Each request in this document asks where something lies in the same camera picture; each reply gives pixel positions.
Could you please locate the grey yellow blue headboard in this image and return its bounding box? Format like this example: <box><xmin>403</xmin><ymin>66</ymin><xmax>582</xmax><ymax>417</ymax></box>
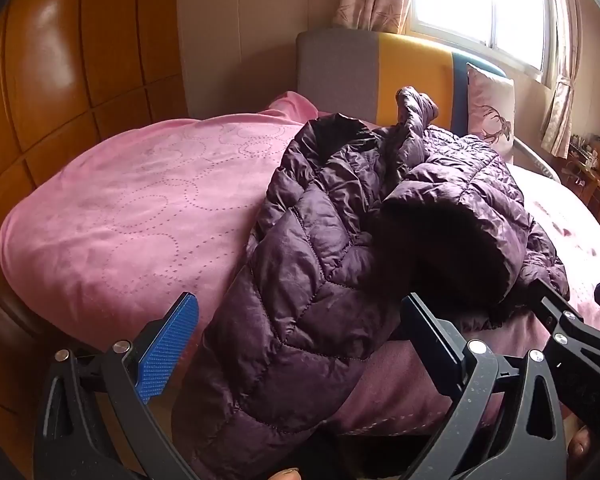
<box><xmin>296</xmin><ymin>29</ymin><xmax>511</xmax><ymax>137</ymax></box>

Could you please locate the brown wooden wardrobe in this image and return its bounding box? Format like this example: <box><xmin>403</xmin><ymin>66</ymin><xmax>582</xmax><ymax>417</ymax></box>
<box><xmin>0</xmin><ymin>0</ymin><xmax>191</xmax><ymax>346</ymax></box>

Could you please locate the window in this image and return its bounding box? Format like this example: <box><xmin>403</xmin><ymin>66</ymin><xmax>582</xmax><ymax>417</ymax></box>
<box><xmin>407</xmin><ymin>0</ymin><xmax>557</xmax><ymax>82</ymax></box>

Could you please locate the cluttered wooden shelf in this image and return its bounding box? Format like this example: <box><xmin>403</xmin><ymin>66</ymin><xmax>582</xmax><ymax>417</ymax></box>
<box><xmin>560</xmin><ymin>132</ymin><xmax>600</xmax><ymax>228</ymax></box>

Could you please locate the grey bed rail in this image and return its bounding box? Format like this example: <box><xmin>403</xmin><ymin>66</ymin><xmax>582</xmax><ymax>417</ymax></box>
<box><xmin>510</xmin><ymin>137</ymin><xmax>563</xmax><ymax>184</ymax></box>

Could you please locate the pink fleece blanket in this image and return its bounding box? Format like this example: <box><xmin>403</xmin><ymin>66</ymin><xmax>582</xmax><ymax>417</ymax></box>
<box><xmin>0</xmin><ymin>105</ymin><xmax>556</xmax><ymax>441</ymax></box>

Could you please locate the pink crumpled duvet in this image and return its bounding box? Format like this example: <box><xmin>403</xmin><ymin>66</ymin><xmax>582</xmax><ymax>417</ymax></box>
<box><xmin>266</xmin><ymin>91</ymin><xmax>321</xmax><ymax>125</ymax></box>

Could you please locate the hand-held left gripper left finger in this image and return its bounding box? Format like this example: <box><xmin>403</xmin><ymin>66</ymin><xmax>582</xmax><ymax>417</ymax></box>
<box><xmin>32</xmin><ymin>291</ymin><xmax>201</xmax><ymax>480</ymax></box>

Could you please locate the light pink bed sheet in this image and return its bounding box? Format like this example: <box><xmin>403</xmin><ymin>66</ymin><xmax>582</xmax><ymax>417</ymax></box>
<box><xmin>507</xmin><ymin>164</ymin><xmax>600</xmax><ymax>346</ymax></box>

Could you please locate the deer print pillow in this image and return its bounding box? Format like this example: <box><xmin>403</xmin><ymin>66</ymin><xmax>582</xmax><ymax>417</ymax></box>
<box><xmin>466</xmin><ymin>63</ymin><xmax>516</xmax><ymax>163</ymax></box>

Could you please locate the purple quilted puffer jacket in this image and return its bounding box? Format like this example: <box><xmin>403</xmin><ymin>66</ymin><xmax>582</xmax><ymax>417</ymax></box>
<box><xmin>172</xmin><ymin>86</ymin><xmax>571</xmax><ymax>480</ymax></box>

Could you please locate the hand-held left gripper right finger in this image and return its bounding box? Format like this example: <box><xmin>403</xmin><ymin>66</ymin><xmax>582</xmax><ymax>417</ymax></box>
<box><xmin>399</xmin><ymin>294</ymin><xmax>568</xmax><ymax>480</ymax></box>

